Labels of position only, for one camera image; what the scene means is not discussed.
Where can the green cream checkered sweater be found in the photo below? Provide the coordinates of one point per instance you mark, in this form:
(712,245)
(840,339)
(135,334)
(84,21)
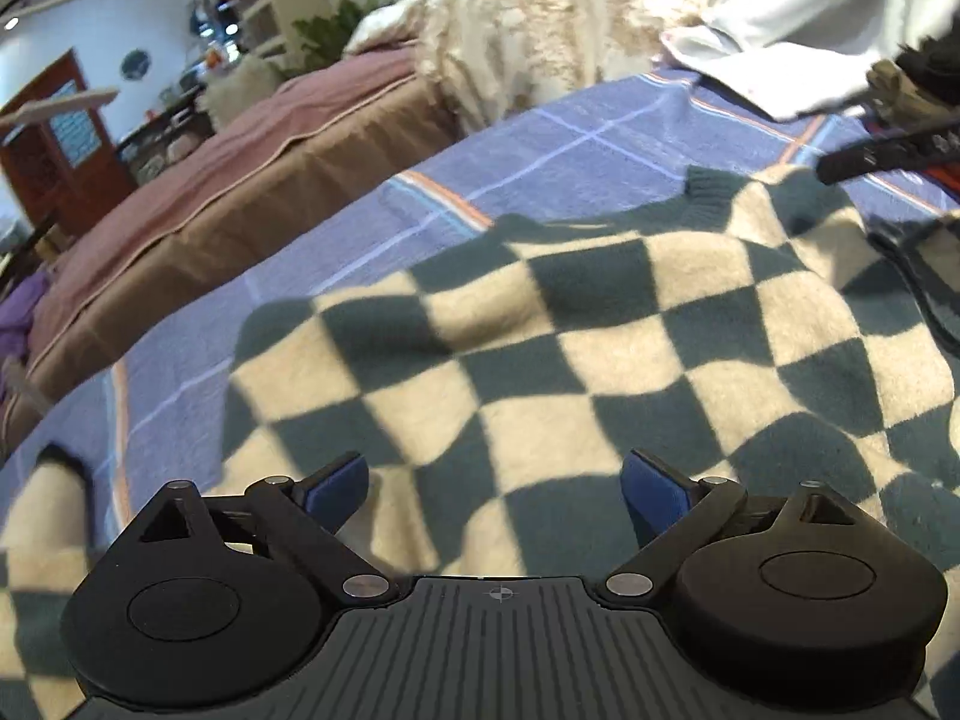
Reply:
(749,325)

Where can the white arched lamp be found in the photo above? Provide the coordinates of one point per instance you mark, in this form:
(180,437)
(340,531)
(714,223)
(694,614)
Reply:
(35,112)

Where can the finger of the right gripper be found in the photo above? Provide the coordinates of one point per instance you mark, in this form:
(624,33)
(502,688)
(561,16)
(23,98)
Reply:
(917,150)

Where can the white garment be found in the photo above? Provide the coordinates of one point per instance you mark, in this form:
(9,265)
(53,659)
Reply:
(788,58)

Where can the pink brown bed cover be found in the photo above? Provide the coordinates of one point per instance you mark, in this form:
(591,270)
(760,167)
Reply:
(286,165)

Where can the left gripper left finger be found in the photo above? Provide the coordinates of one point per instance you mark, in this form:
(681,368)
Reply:
(299,521)

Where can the blue plaid blanket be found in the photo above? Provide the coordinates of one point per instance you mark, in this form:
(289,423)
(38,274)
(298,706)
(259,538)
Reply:
(158,414)

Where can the purple cloth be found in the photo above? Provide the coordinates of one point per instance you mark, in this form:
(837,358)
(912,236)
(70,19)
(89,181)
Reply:
(17,314)

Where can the black folded garment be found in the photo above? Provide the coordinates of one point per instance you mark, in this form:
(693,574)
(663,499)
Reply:
(934,67)

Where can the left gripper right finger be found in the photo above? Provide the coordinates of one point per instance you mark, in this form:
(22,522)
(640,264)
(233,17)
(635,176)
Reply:
(673,516)

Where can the olive folded garment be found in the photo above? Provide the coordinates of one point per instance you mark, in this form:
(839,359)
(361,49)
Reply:
(901,103)

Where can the red wooden door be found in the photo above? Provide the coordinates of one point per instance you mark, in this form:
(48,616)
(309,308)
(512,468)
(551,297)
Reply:
(66,167)

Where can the beige floral pillow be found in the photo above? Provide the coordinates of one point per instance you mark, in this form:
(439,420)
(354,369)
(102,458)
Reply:
(488,60)

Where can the green potted plant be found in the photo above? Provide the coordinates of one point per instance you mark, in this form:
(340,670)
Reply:
(322,39)

